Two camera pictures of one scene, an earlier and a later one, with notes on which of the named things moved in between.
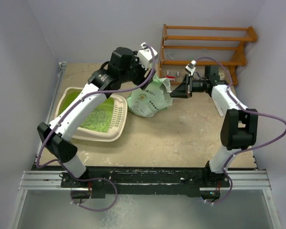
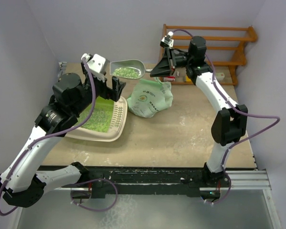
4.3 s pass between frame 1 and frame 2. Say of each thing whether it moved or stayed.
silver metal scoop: moved
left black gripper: moved
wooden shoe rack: stayed
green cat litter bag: stayed
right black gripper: moved
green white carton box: stayed
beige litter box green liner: stayed
